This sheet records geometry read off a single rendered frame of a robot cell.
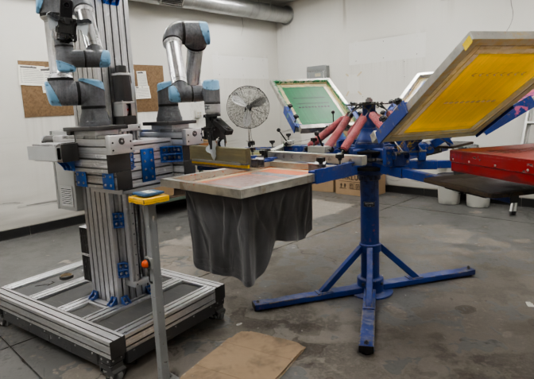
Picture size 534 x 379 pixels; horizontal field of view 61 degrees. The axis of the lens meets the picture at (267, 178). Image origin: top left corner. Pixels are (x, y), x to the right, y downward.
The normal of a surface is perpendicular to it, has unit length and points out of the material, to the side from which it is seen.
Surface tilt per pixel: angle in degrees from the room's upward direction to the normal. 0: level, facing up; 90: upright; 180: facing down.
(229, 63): 90
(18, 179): 90
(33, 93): 90
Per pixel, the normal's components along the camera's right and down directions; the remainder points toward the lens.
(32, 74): 0.72, 0.04
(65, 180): -0.58, 0.15
